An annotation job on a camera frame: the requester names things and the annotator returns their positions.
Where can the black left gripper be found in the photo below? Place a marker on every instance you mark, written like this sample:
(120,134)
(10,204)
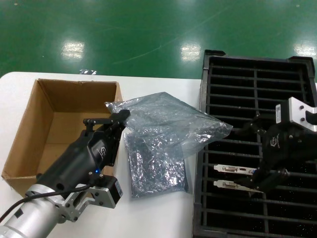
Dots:
(81,161)

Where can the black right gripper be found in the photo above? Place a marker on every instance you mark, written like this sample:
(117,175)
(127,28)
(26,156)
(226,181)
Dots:
(287,148)

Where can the grey antistatic bag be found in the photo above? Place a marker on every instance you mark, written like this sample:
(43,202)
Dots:
(161,111)

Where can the brown cardboard box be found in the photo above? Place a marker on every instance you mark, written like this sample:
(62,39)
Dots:
(62,96)

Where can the right wrist camera silver bracket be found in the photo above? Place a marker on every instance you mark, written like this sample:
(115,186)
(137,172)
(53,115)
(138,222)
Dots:
(297,111)

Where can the graphics card with metal bracket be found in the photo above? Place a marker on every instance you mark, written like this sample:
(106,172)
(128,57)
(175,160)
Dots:
(227,184)
(227,169)

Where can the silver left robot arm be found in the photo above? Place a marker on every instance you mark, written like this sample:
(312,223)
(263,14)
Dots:
(29,215)

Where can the black slotted plastic container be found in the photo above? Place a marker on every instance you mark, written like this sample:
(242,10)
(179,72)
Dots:
(255,86)

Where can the flat empty antistatic bag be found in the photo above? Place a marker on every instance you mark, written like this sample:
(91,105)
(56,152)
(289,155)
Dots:
(158,178)

